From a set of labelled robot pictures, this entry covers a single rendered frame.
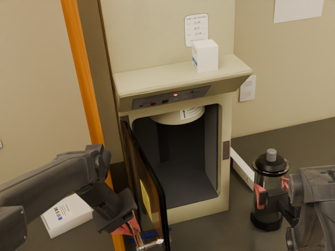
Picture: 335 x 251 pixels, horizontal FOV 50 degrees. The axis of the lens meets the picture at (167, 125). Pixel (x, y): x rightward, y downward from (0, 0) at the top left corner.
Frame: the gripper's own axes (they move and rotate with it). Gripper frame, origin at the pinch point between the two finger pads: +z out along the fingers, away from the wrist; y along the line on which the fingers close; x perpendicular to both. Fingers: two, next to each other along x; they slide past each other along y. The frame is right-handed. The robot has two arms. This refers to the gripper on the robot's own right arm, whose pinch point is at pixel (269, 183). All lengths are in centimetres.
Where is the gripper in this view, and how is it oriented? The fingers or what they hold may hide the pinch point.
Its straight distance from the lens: 117.3
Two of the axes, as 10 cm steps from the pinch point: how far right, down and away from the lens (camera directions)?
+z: -2.4, -4.4, 8.6
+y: -9.7, 1.6, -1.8
